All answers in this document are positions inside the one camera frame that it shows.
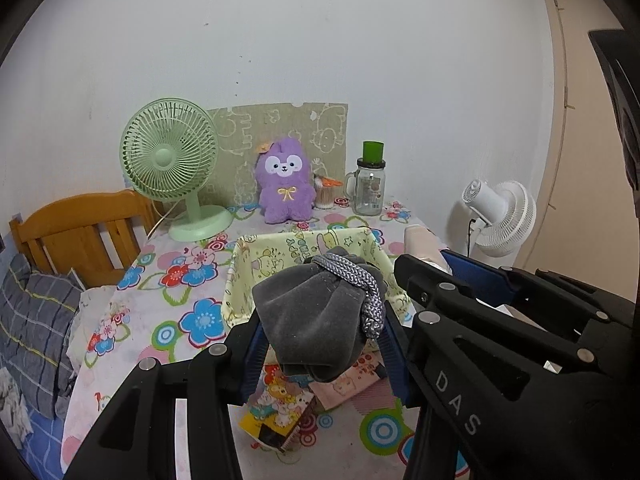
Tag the grey plaid pillow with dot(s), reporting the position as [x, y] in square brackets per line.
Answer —
[35, 320]

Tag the green desk fan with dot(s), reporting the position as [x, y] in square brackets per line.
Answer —
[165, 157]

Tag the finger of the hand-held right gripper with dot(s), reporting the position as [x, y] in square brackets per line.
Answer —
[425, 285]
[475, 272]

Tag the purple plush toy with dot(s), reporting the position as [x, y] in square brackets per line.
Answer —
[285, 195]

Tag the beige door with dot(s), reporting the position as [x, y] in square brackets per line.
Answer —
[575, 160]

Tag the wooden bed headboard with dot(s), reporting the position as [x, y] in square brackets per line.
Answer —
[75, 220]

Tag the blue bed sheet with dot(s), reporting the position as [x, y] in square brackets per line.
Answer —
[45, 430]

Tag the white crumpled cloth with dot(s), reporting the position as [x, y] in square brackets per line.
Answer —
[12, 410]

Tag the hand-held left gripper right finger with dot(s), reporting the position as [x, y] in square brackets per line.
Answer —
[400, 370]

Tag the yellow cartoon print box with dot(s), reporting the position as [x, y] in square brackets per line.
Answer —
[260, 260]

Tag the white standing fan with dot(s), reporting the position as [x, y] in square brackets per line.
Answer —
[505, 220]

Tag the beige soft packet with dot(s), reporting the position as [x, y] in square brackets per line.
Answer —
[425, 245]

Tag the green patterned cardboard sheet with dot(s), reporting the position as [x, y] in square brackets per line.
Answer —
[300, 125]

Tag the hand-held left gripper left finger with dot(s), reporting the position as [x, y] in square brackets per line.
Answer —
[255, 360]

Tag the glass jar with green lid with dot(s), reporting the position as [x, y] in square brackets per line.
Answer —
[370, 195]

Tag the toothpick holder cup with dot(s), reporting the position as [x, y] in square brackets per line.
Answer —
[327, 197]

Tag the floral tablecloth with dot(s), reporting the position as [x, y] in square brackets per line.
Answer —
[150, 320]

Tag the cartoon print tissue packet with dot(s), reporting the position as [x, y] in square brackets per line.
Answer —
[280, 395]

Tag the pink tissue packet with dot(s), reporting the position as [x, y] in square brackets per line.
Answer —
[345, 385]

